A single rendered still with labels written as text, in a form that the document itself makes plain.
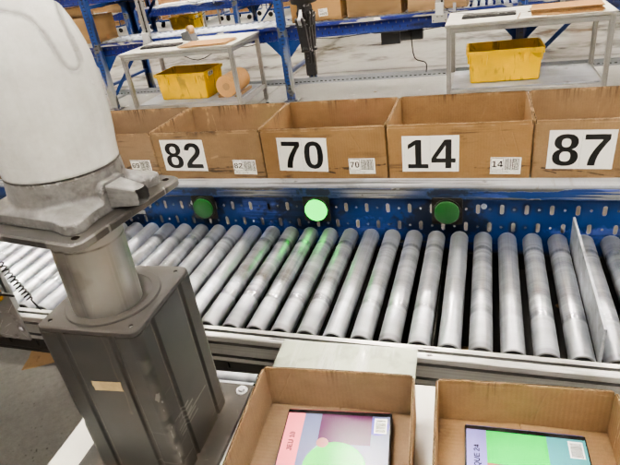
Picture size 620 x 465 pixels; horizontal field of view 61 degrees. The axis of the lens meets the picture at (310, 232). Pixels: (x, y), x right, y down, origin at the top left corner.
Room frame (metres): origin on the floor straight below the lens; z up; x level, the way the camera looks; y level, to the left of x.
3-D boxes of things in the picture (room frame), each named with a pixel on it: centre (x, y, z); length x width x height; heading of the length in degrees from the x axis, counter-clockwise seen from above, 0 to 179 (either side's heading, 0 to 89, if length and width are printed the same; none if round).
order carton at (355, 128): (1.64, -0.12, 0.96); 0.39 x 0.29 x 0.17; 69
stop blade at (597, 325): (0.97, -0.62, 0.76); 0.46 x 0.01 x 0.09; 159
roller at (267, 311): (1.23, 0.08, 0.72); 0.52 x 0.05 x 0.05; 159
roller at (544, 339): (1.00, -0.53, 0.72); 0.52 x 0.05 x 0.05; 159
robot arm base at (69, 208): (0.70, 0.31, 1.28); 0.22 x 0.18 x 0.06; 63
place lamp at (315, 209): (1.44, -0.03, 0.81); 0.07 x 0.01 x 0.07; 69
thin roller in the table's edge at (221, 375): (0.88, 0.29, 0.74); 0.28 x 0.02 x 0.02; 72
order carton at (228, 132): (1.78, 0.25, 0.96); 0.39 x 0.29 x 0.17; 69
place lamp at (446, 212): (1.31, -0.39, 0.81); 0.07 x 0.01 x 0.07; 69
